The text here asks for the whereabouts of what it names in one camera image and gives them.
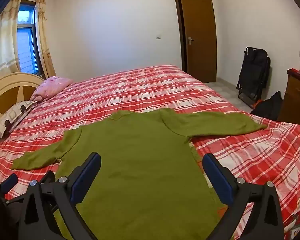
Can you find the cream and brown headboard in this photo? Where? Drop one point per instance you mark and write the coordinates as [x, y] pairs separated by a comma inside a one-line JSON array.
[[7, 90]]

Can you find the pink pillow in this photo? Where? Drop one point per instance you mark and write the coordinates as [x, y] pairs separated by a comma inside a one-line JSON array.
[[51, 87]]

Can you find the green knit sweater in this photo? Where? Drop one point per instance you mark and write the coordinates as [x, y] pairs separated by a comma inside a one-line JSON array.
[[140, 160]]

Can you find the brown wooden door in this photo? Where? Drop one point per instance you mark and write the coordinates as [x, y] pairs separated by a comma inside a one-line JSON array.
[[198, 37]]

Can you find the black bag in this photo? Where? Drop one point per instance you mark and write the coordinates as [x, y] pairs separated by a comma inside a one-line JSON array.
[[267, 107]]

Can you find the window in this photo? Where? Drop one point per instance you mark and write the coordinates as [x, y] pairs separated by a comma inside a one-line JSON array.
[[27, 30]]

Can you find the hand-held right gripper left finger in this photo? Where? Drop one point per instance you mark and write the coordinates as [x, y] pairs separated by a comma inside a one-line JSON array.
[[86, 177]]

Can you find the red plaid bed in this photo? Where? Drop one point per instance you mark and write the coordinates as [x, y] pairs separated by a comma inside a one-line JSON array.
[[150, 90]]

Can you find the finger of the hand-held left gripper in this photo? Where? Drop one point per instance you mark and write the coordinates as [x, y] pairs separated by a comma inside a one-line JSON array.
[[48, 177], [9, 183]]

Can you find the grey patterned pillow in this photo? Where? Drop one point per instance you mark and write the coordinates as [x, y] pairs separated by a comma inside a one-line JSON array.
[[12, 117]]

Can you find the brown wooden cabinet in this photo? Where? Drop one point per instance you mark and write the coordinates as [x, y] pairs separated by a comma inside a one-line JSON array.
[[296, 97]]

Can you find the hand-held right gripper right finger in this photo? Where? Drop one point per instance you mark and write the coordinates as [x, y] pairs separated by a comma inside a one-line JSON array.
[[218, 177]]

